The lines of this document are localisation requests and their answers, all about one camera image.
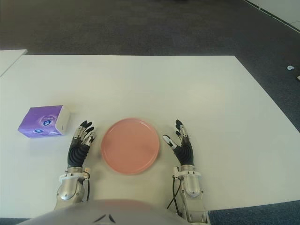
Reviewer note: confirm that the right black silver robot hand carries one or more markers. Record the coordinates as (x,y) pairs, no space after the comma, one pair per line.
(185,153)

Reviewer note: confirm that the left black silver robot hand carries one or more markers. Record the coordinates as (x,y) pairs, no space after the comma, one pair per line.
(76,153)

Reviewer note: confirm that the purple tissue paper pack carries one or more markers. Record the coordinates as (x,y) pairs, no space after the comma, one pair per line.
(39,122)

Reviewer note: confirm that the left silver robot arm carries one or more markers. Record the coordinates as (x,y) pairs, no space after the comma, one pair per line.
(69,187)

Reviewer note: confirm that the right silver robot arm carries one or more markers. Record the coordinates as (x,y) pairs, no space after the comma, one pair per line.
(193,187)

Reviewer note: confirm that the pink round plate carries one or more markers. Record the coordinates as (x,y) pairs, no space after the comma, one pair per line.
(131,145)

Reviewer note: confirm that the silver robot torso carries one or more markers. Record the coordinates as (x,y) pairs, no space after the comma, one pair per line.
(105,212)

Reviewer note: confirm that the white side table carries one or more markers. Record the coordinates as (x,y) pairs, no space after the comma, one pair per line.
(10,59)

